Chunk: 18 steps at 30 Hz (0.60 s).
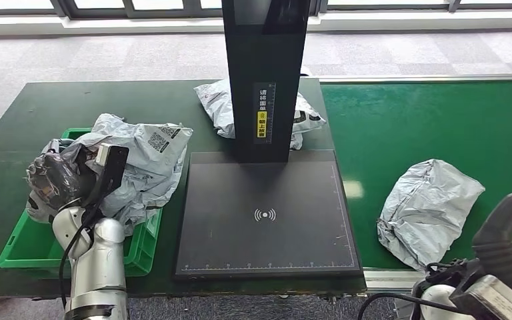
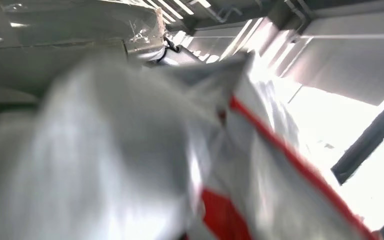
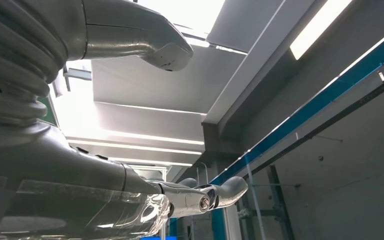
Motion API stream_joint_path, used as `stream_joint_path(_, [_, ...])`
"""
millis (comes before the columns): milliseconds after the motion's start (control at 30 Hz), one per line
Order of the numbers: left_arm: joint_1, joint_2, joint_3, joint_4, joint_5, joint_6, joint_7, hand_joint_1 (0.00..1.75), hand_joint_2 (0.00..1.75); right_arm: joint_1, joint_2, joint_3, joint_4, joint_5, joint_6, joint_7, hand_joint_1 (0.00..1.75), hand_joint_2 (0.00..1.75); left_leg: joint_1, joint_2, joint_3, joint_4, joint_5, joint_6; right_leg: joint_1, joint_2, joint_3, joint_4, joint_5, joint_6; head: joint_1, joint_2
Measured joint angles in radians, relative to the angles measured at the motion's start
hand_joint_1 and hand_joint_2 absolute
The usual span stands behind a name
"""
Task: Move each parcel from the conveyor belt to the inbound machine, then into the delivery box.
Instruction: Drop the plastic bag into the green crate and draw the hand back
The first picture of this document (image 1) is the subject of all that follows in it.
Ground green plastic crate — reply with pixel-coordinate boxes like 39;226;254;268
0;128;164;278

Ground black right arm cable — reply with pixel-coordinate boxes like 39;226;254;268
357;292;465;320

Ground dark green table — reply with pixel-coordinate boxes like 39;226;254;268
0;78;367;299

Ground dark window frame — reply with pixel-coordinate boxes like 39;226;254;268
0;0;512;21

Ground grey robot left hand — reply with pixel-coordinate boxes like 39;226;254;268
25;141;95;211

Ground plain grey parcel bag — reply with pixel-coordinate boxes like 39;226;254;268
376;159;485;271

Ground black inbound scanner machine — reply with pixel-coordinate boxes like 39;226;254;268
174;0;365;281

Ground green conveyor belt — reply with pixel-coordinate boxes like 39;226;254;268
321;80;512;270

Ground yellow black instruction label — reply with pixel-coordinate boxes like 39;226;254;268
253;82;277;144

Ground white parcel bag black stripes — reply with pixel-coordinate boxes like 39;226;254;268
194;78;327;151

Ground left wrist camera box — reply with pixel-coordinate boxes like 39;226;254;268
83;142;130;209

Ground aluminium conveyor side rail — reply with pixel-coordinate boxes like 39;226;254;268
364;268;429;293
317;75;512;84

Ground white parcel bag promise print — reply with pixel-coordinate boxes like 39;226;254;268
59;113;194;236

